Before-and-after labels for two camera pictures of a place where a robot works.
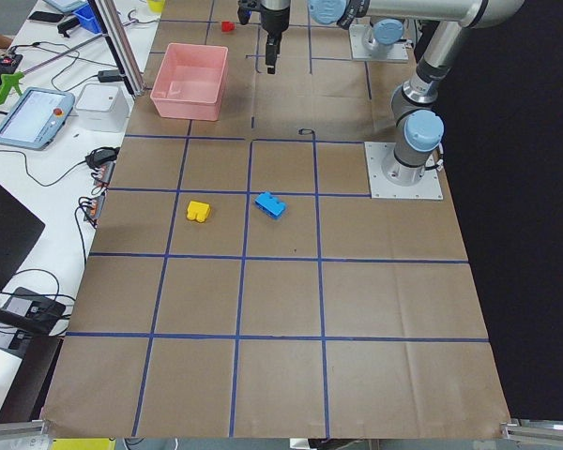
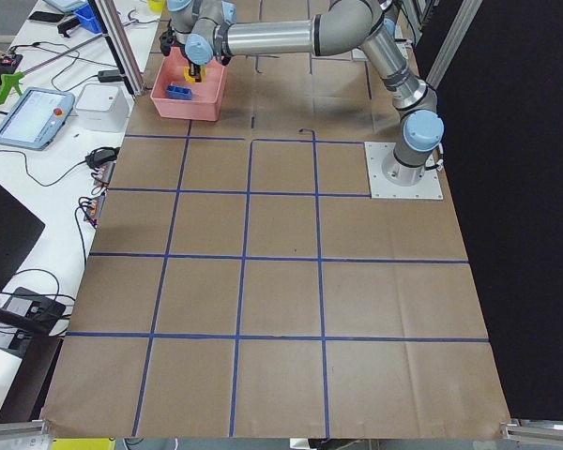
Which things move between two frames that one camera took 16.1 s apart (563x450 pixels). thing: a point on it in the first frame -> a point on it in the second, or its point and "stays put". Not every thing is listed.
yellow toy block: [198, 211] -> [190, 79]
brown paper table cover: [240, 283] stays put
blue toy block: [270, 204] -> [174, 91]
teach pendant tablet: [36, 118] stays put
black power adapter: [109, 76] stays put
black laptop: [8, 231] stays put
